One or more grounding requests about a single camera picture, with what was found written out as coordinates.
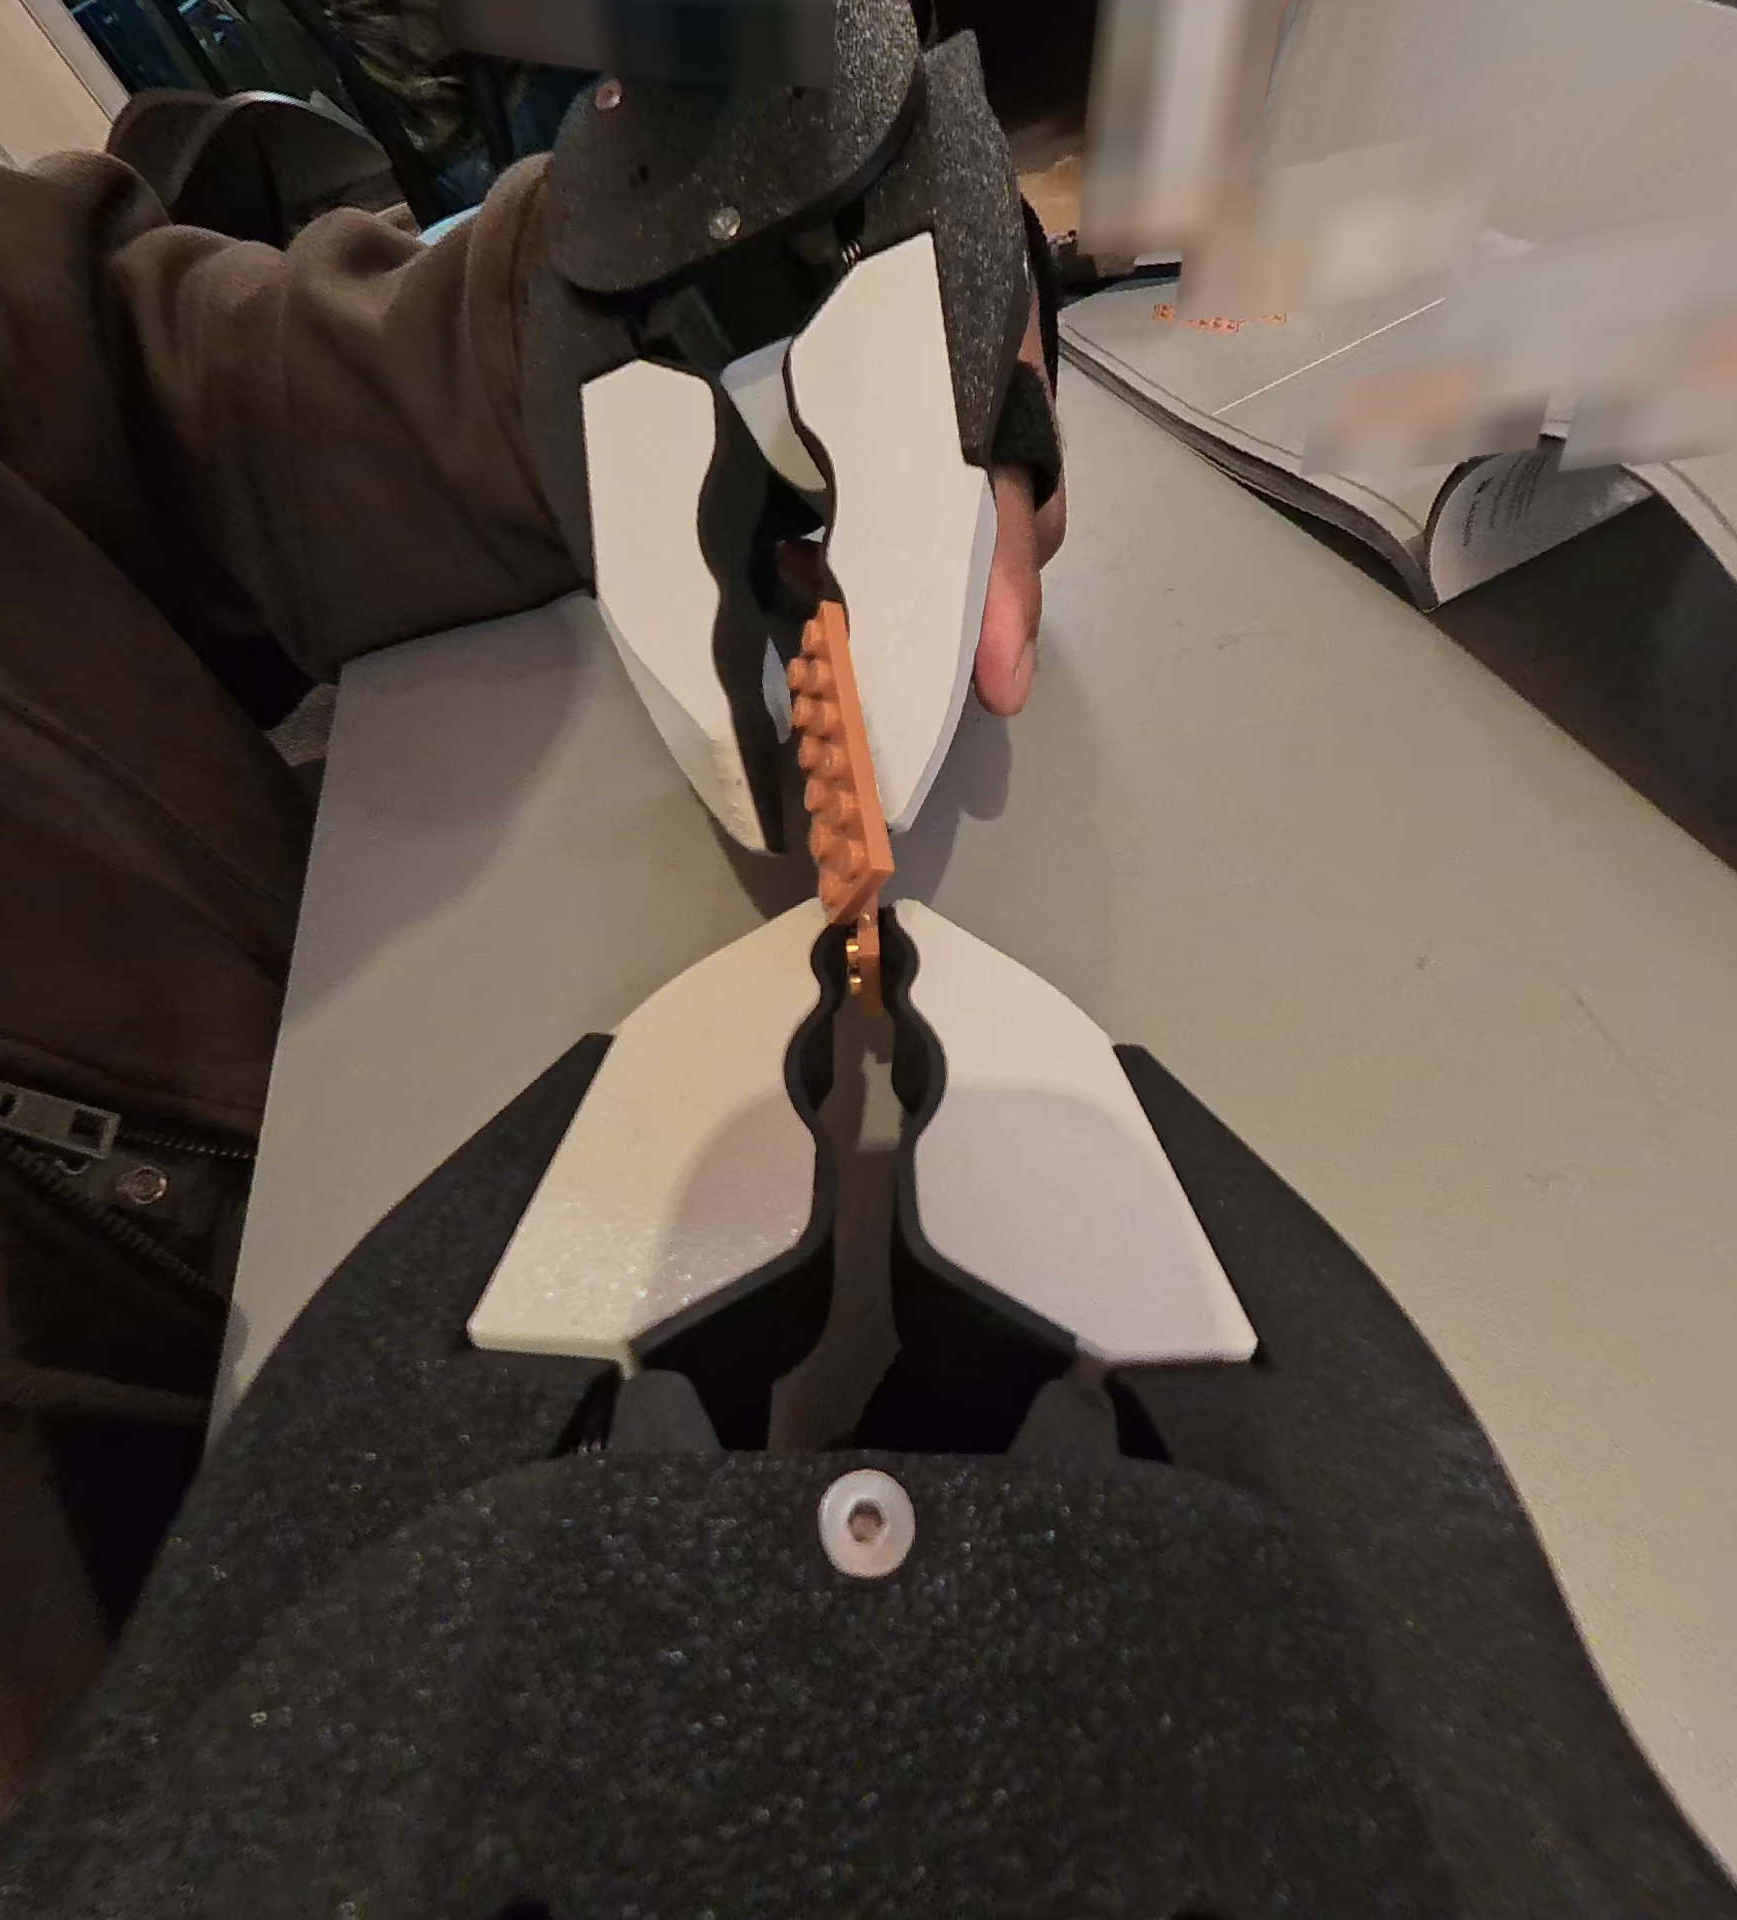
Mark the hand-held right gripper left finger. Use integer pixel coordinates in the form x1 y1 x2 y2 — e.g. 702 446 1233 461
467 900 830 1368

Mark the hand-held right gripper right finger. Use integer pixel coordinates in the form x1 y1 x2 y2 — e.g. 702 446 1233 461
891 896 1266 1375

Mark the person's left hand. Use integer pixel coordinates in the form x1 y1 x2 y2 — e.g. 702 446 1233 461
970 450 1075 722

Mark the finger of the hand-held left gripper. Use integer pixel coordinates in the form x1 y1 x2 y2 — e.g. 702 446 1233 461
782 235 1005 841
576 361 799 861

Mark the person's left forearm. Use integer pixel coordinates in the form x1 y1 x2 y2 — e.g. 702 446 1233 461
0 105 588 684

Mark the black office chair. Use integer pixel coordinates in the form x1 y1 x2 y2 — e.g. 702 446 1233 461
106 91 412 250

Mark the narrow brown toy brick plate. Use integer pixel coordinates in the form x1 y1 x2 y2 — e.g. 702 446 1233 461
792 596 903 920

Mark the open instruction booklet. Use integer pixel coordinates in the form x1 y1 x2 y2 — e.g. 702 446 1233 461
1055 0 1737 709

